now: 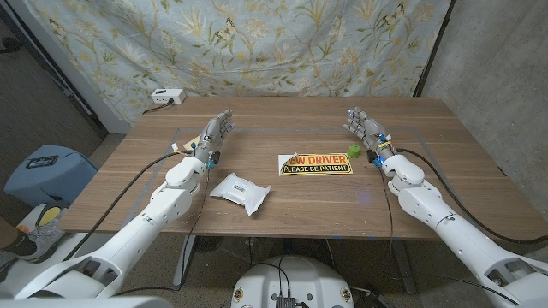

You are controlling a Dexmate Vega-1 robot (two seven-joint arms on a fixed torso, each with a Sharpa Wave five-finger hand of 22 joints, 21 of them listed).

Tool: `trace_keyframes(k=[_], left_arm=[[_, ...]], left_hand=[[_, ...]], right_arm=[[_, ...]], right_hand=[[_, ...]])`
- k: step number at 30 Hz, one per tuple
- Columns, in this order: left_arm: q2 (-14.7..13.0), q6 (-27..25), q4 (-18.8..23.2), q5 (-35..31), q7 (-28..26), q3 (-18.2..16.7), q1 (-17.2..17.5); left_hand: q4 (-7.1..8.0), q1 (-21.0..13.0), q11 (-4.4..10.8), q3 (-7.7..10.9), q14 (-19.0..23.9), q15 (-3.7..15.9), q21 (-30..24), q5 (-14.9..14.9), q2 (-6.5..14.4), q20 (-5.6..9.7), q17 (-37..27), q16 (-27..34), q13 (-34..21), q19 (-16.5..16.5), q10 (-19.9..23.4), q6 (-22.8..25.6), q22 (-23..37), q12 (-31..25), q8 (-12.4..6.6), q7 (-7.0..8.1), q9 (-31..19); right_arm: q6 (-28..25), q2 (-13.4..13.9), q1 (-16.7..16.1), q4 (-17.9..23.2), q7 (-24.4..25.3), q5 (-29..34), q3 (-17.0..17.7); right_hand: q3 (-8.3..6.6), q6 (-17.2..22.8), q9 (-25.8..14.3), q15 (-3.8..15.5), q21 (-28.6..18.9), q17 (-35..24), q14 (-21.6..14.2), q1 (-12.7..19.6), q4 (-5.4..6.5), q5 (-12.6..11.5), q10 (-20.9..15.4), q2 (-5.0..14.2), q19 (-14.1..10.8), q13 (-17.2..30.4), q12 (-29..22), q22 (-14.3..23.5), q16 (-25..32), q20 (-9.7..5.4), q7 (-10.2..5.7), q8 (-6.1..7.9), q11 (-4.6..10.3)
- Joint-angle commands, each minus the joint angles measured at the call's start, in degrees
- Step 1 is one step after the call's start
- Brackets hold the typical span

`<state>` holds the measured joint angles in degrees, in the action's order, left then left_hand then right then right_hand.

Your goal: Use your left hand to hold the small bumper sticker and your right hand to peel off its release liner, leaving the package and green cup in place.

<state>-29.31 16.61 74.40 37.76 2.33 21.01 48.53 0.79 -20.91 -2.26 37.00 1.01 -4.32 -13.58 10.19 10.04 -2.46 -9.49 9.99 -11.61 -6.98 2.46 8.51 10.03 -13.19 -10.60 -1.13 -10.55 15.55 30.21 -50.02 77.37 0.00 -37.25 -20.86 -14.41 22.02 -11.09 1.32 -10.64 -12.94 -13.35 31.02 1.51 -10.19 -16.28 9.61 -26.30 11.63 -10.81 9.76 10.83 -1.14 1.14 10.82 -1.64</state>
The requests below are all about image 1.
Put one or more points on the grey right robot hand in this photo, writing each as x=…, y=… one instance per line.
x=370, y=128

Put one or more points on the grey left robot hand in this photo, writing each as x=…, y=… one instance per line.
x=214, y=134

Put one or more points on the yellow black bumper sticker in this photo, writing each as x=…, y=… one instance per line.
x=317, y=164

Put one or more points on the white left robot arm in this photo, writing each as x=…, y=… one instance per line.
x=141, y=222

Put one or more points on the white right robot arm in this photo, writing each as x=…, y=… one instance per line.
x=449, y=226

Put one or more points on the white plastic package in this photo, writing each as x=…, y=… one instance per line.
x=240, y=190

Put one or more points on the tan paper card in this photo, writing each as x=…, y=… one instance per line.
x=192, y=142

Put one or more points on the small green cap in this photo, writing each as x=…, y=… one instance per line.
x=353, y=151

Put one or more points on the white power box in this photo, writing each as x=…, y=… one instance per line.
x=168, y=96

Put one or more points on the floral blue backdrop cloth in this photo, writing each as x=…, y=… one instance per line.
x=257, y=51

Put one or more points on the black backdrop pole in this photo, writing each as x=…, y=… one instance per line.
x=432, y=51

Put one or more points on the grey table leg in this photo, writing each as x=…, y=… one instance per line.
x=404, y=269
x=184, y=261

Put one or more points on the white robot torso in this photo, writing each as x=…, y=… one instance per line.
x=291, y=278

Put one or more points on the blue plastic bin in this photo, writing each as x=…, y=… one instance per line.
x=51, y=179

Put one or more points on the white device yellow disc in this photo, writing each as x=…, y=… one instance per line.
x=48, y=215

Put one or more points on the grey black sneaker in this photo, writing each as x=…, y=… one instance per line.
x=43, y=235

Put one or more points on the person bare lower leg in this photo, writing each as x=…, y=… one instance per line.
x=6, y=233

